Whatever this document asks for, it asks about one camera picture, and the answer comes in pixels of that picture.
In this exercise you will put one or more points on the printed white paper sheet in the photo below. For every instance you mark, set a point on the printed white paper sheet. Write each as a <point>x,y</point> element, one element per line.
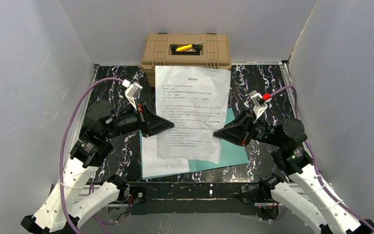
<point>155,166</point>

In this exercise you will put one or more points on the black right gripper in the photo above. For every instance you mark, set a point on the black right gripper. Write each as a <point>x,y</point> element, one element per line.
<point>248,128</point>

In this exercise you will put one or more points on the aluminium frame rail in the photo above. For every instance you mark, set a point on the aluminium frame rail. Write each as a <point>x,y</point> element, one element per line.
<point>54,200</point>

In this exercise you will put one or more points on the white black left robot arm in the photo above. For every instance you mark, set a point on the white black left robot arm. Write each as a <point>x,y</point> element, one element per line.
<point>61,213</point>

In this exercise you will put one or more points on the tan plastic toolbox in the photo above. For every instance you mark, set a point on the tan plastic toolbox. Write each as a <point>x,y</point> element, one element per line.
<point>160,50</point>

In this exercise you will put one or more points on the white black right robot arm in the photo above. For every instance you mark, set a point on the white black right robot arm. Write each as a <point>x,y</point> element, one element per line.
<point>319,207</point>

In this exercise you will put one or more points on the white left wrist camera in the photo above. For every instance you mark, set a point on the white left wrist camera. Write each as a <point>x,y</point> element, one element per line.
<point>132,91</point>

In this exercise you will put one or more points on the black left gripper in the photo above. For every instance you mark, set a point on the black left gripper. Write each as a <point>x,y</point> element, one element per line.
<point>143,119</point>

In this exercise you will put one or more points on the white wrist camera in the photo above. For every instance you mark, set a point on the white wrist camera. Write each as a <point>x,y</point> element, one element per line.
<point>132,91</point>
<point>260,103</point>

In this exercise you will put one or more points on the yellow handled screwdriver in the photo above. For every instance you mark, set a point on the yellow handled screwdriver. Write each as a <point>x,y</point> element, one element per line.
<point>187,47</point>

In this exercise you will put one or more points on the teal paper folder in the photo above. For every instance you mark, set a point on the teal paper folder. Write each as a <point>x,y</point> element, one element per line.
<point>231,155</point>

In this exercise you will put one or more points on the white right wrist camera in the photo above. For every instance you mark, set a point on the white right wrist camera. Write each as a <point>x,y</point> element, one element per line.
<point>260,103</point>

